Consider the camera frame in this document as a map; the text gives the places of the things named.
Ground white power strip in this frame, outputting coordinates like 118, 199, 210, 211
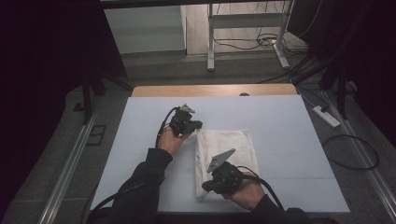
312, 105, 342, 129

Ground person's left hand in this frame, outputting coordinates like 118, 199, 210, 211
157, 125, 192, 156

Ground left hand-held gripper cable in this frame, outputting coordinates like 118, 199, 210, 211
88, 105, 182, 224

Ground black stand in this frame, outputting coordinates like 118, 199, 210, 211
318, 62, 359, 120
81, 71, 133, 125

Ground tangled black floor cables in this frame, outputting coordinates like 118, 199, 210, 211
213, 29, 309, 56

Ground white baby romper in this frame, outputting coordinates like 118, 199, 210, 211
194, 129, 260, 200

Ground white metal stand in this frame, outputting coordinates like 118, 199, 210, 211
206, 0, 295, 73

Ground hand-held gripper cable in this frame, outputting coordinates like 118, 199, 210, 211
88, 105, 182, 224
236, 165, 285, 211

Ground right hand-held gripper cable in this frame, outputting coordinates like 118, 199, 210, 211
236, 165, 285, 211

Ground person's right hand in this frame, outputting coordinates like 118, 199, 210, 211
221, 179, 266, 211

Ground dark floor socket frame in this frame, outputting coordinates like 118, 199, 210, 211
86, 124, 107, 147

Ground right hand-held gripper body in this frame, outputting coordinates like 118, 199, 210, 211
206, 147, 246, 196

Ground black curtain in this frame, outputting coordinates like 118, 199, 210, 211
288, 0, 396, 144
0, 0, 129, 218

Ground grey cabinet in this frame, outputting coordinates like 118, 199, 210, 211
104, 5, 188, 56

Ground looped black cable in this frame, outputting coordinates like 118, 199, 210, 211
321, 133, 381, 172

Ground bundle of black cables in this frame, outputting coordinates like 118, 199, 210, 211
258, 52, 328, 86

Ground metal floor rail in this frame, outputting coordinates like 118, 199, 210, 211
36, 108, 101, 224
321, 90, 396, 218

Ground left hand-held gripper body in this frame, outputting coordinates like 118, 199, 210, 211
169, 104, 197, 137

